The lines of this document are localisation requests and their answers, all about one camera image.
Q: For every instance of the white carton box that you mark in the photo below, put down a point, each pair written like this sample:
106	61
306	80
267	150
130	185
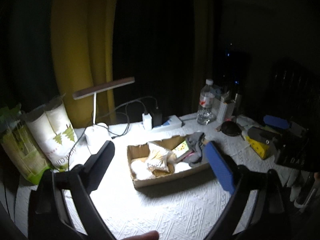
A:
222	112

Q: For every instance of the grey socks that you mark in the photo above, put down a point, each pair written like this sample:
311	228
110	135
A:
196	145

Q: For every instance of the black charger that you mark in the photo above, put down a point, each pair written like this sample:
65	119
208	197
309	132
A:
157	118

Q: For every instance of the white desk lamp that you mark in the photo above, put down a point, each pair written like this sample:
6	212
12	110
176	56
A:
97	135

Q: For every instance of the white power strip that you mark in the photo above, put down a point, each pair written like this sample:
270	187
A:
172	122

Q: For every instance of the green package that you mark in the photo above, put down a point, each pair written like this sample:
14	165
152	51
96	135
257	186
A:
20	150

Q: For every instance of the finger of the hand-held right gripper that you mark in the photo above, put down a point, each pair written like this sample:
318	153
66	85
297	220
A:
275	122
260	133

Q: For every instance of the white tissue packet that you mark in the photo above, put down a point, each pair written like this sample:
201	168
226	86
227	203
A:
247	122

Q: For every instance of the person's left hand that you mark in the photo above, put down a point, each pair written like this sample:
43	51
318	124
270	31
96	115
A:
145	236

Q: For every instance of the clear water bottle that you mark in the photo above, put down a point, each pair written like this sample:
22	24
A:
206	110

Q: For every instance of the white charger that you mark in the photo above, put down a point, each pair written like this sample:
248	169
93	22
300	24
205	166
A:
147	121

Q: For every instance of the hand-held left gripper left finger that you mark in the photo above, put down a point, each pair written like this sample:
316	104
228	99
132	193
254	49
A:
102	160

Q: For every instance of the white paper cup pack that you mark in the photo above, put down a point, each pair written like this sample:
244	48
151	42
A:
57	130

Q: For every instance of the clear plastic snack bag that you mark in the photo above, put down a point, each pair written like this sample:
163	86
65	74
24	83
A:
157	158

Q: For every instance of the black round case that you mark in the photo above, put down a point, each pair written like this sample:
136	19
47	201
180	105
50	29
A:
231	128

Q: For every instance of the printed card pack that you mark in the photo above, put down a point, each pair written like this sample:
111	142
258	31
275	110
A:
182	148

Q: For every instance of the blue plastic bag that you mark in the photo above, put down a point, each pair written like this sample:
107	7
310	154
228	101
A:
217	90

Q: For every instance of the white towel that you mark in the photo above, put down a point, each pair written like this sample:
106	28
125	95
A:
182	167

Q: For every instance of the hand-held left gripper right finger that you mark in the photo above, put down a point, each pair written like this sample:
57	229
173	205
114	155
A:
220	167

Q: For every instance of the folded white cloth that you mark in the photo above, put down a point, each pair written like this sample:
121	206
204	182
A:
140	170

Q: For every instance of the white embossed tablecloth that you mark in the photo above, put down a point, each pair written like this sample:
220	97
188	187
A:
162	210

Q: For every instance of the yellow curtain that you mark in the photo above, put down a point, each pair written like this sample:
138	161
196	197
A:
82	42

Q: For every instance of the cardboard box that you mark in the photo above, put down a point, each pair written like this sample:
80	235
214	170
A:
160	180

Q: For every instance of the yellow tissue pack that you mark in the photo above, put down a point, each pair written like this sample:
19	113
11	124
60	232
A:
257	147

